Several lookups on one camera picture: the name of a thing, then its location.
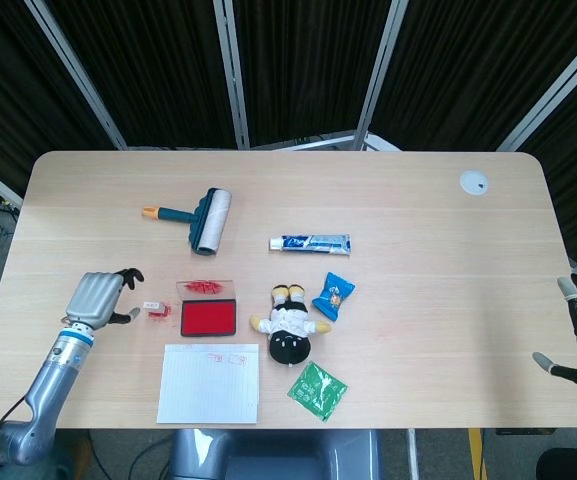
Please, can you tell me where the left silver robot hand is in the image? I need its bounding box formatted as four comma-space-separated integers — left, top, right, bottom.
60, 267, 145, 332

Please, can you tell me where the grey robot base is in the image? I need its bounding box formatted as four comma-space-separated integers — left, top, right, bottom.
167, 428, 383, 480

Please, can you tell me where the red ink pad clear lid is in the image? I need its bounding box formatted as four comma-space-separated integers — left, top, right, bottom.
175, 280, 238, 338

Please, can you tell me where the black round object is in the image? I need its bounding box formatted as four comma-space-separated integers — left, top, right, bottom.
535, 447, 577, 480

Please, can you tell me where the teal lint roller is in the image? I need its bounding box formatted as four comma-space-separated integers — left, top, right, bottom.
141, 187, 233, 258

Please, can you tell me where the white lined paper sheet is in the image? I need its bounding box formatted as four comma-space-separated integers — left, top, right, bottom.
156, 343, 261, 425

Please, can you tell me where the yellow strip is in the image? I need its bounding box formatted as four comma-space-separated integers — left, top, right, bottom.
467, 428, 485, 480

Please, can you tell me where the black white plush doll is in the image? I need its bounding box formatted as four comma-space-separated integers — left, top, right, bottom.
249, 283, 332, 365

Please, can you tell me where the white table leg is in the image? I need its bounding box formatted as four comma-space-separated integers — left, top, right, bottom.
405, 428, 420, 480

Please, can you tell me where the blue white toothpaste tube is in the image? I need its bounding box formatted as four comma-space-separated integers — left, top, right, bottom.
268, 233, 352, 257

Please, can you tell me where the blue snack packet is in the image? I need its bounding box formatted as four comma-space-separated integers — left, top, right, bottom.
311, 271, 357, 322

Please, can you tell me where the green sachet packet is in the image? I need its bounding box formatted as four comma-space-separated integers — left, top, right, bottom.
286, 360, 348, 423

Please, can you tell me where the grey partition foot bar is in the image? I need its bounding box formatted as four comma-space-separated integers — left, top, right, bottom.
250, 130, 358, 151

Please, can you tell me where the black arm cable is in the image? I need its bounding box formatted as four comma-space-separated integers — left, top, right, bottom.
0, 394, 34, 429

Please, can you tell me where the white round cable grommet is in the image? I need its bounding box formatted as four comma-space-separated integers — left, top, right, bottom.
459, 170, 490, 197

